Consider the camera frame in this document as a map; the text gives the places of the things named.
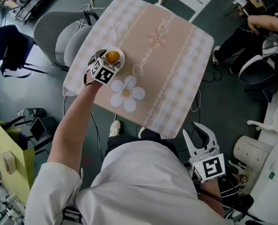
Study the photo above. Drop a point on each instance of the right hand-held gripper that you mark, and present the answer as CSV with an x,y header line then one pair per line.
x,y
210,167

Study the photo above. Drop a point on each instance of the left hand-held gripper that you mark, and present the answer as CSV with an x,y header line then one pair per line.
x,y
102,74

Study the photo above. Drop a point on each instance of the orange round food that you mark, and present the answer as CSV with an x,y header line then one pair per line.
x,y
112,56

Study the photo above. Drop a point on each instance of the white round plate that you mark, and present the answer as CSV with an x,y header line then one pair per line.
x,y
120,58

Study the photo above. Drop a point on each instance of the person's left forearm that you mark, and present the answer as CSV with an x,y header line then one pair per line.
x,y
71,125

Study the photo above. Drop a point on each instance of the person's right forearm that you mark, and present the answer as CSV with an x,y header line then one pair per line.
x,y
211,196

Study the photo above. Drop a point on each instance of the grey upholstered chair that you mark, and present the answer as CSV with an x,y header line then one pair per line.
x,y
59,36

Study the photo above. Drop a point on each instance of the cream round stool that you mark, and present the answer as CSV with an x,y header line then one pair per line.
x,y
251,151

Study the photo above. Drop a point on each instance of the person's white shoe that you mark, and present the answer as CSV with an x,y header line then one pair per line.
x,y
114,128
141,131

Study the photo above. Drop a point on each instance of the beige checked flower tablecloth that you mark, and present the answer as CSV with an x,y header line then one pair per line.
x,y
157,67

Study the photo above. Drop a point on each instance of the person's black trousers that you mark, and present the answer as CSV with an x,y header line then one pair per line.
x,y
129,142

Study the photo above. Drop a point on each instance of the person's white shirt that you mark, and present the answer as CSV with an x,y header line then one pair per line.
x,y
134,186

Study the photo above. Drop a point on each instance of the white ornate cabinet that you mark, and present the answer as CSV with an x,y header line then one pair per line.
x,y
277,116

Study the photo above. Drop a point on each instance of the black trolley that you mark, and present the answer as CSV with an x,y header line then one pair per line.
x,y
33,3

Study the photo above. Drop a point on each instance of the dark blue chair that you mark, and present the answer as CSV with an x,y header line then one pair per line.
x,y
9,46

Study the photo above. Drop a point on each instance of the white and black office chair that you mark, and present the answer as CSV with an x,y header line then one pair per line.
x,y
258,69

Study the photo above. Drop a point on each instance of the clear plastic bottle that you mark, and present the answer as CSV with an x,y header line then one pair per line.
x,y
26,112

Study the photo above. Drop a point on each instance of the yellow-green paper bag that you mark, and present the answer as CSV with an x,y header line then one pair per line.
x,y
12,149

